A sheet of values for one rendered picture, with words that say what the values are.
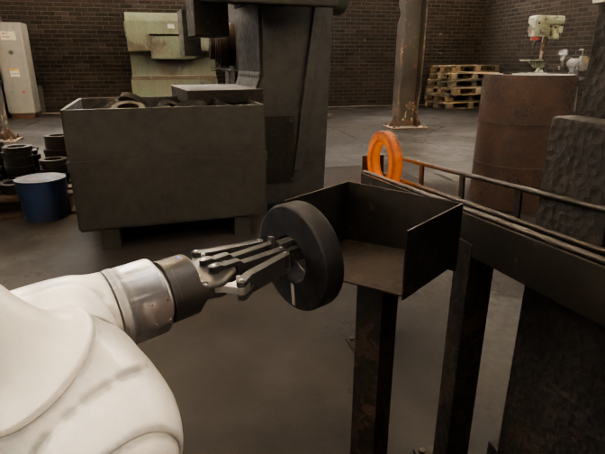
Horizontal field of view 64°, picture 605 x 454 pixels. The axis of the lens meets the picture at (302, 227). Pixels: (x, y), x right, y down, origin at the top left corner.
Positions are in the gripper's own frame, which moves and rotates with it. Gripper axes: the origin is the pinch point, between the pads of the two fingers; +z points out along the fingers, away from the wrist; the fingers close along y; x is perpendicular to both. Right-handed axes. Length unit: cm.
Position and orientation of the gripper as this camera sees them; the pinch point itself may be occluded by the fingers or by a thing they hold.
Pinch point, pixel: (298, 245)
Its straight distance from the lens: 67.7
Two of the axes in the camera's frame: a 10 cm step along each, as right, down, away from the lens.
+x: -0.4, -9.3, -3.6
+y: 6.2, 2.6, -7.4
